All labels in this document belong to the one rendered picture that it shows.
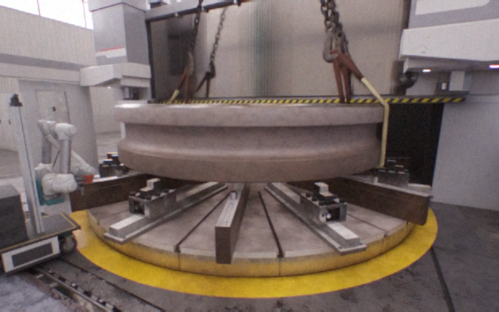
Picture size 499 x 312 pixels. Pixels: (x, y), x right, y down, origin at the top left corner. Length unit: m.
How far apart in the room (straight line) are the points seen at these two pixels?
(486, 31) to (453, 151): 2.49
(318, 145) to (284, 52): 3.06
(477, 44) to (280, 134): 2.21
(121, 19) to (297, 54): 3.88
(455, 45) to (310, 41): 2.88
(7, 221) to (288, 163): 3.02
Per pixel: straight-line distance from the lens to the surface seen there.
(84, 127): 7.36
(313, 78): 5.63
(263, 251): 2.70
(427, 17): 4.12
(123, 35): 6.69
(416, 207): 3.75
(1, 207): 3.57
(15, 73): 6.71
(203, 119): 2.97
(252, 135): 3.01
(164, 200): 3.29
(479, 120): 5.68
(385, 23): 5.63
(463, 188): 5.84
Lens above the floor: 1.75
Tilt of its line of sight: 11 degrees down
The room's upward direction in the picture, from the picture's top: straight up
